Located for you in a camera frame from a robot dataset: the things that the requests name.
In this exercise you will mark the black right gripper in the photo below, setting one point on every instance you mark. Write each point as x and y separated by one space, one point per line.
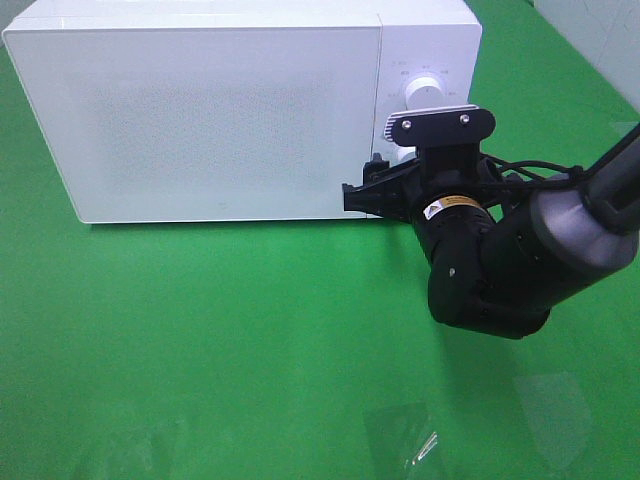
445 198

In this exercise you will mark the white microwave door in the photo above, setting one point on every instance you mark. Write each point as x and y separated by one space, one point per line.
201 124

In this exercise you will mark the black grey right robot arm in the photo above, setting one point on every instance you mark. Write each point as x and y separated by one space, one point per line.
504 243

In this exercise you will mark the green table mat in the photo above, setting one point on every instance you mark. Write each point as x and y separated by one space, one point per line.
305 349

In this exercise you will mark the white microwave oven body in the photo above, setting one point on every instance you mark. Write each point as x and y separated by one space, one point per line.
416 38

